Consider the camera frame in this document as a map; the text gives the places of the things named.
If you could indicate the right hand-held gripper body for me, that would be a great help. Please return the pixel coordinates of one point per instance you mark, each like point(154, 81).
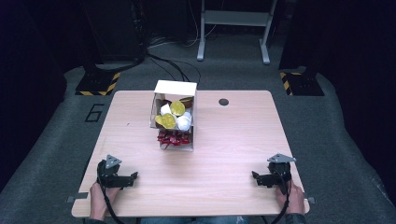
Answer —
point(279, 174)

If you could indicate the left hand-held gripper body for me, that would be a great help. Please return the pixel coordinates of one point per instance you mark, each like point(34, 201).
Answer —
point(109, 175)

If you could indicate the person's left hand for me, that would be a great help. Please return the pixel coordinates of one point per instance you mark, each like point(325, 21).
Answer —
point(100, 199)

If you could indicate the person's right hand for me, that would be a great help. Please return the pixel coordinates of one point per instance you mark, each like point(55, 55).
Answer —
point(295, 199)

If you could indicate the grey tape strip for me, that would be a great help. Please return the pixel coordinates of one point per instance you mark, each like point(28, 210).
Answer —
point(77, 197)
point(310, 200)

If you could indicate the white capsule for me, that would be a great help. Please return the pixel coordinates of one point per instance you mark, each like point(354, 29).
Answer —
point(187, 114)
point(183, 123)
point(165, 109)

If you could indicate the brown capsule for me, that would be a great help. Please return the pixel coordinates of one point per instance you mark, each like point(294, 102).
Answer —
point(166, 101)
point(187, 101)

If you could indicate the black striped stand base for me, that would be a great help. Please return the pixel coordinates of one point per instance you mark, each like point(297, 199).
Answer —
point(98, 82)
point(303, 84)

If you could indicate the white cardboard box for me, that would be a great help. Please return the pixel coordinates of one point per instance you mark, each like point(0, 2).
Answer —
point(176, 90)

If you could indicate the white metal stand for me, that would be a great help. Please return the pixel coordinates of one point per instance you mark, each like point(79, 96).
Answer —
point(234, 18)

